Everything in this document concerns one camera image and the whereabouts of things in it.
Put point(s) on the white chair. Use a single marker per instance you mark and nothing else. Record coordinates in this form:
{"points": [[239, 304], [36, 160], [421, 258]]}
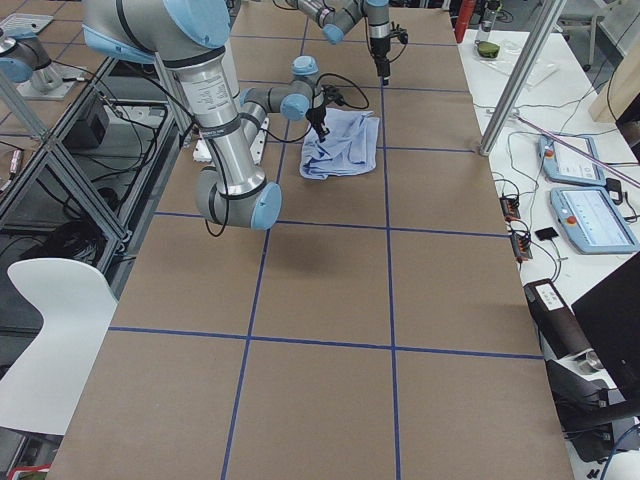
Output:
{"points": [[41, 390]]}

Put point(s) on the near blue teach pendant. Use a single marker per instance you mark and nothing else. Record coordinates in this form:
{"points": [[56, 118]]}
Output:
{"points": [[591, 221]]}

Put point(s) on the green fabric pouch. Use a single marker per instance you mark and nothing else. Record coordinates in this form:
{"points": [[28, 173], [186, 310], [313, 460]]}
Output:
{"points": [[487, 50]]}

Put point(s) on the blue striped button shirt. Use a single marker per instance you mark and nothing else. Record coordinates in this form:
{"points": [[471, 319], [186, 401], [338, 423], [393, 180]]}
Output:
{"points": [[349, 149]]}

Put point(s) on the aluminium frame post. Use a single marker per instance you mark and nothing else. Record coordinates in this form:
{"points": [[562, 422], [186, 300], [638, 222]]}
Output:
{"points": [[531, 50]]}

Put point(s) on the blue teach pendant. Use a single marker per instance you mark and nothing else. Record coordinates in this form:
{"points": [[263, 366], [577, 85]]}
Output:
{"points": [[591, 221], [562, 164]]}

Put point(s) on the black monitor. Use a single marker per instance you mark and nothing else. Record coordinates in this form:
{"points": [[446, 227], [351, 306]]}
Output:
{"points": [[608, 315]]}

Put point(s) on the reacher grabber tool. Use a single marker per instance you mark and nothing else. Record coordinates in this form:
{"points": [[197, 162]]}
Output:
{"points": [[622, 176]]}

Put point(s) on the far blue teach pendant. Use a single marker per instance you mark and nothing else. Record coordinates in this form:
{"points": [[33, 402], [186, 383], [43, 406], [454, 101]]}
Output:
{"points": [[562, 164]]}

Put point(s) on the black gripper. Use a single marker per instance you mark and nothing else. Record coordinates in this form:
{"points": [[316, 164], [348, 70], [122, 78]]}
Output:
{"points": [[379, 49], [317, 114]]}

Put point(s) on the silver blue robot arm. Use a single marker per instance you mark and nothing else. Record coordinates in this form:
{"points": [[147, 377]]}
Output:
{"points": [[337, 22], [189, 39]]}

